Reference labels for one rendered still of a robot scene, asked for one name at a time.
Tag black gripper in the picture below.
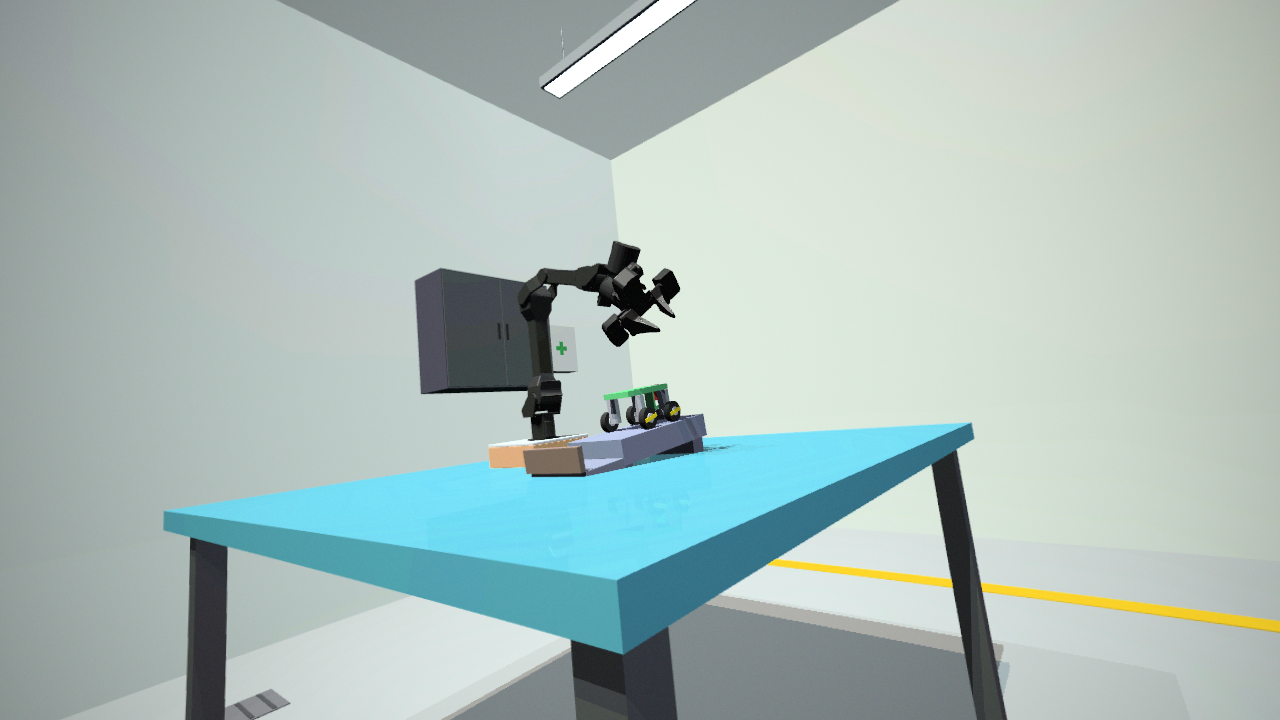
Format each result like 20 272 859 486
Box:
602 268 680 347

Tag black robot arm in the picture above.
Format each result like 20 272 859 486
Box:
518 241 646 441

